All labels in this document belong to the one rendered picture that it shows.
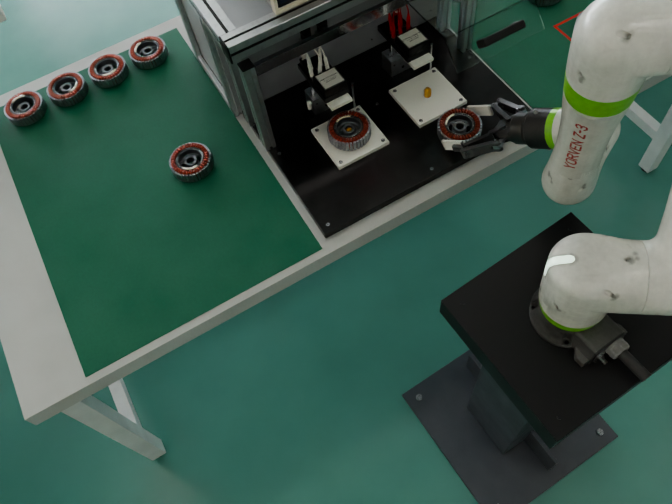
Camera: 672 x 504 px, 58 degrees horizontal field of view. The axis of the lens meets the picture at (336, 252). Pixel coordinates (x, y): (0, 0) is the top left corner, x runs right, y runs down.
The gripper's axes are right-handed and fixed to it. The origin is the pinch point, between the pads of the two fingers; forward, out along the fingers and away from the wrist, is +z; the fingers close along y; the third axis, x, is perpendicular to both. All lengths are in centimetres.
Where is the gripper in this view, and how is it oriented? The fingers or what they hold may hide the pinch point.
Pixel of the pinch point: (460, 127)
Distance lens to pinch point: 162.1
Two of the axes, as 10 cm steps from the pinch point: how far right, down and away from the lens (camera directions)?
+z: -6.6, -1.6, 7.3
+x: -4.9, -6.5, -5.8
